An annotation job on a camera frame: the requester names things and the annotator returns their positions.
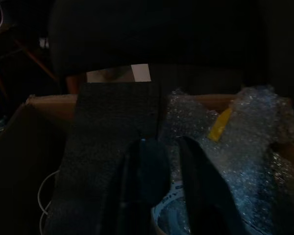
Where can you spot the yellow tape piece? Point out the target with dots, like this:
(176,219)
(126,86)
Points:
(220,126)

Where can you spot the white blue printed round tub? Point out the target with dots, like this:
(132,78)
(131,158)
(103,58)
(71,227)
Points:
(169,213)

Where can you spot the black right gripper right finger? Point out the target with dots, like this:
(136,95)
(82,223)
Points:
(201,191)

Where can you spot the wooden chair legs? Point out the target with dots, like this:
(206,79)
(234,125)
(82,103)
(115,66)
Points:
(36,58)

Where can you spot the white paper sheet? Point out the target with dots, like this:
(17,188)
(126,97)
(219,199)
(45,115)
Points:
(140,72)

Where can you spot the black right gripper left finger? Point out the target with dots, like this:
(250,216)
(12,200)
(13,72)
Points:
(149,171)

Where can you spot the black foam sheet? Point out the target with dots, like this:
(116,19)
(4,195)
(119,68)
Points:
(105,137)

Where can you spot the clear bubble wrap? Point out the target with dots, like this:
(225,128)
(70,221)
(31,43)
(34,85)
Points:
(245,159)

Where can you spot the brown cardboard box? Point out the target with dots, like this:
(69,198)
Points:
(51,104)

